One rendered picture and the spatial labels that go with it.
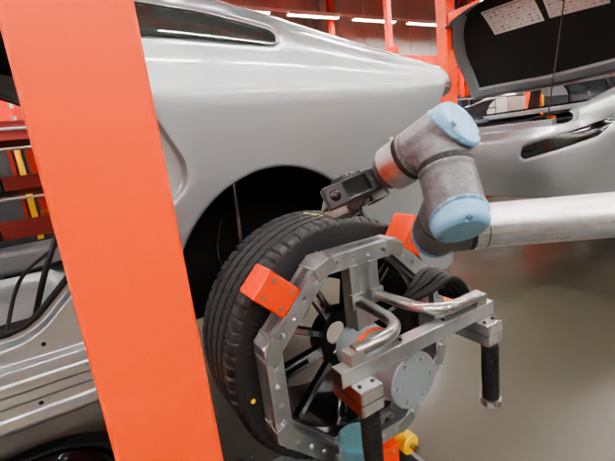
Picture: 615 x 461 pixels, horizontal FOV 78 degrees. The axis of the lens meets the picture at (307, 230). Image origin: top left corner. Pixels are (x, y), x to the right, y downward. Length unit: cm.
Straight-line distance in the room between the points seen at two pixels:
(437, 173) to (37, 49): 57
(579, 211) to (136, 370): 79
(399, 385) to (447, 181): 45
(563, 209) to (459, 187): 26
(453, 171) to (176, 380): 55
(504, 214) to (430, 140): 21
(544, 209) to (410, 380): 43
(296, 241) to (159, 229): 37
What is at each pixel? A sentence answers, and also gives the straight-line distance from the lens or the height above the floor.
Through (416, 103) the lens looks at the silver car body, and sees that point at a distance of 165.
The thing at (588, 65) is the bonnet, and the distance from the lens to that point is 429.
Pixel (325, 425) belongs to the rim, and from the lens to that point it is 113.
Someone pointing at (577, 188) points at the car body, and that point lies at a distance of 338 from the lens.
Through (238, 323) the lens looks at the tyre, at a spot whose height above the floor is 100.
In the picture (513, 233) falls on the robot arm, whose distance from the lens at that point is 78.
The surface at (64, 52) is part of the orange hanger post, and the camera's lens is 62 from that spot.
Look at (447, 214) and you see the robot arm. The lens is 60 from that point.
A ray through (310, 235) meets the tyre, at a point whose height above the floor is 116.
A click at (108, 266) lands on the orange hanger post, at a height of 123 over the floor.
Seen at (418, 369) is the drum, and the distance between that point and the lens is 89.
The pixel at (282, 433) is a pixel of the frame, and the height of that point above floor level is 76.
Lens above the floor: 136
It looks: 12 degrees down
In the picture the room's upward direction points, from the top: 7 degrees counter-clockwise
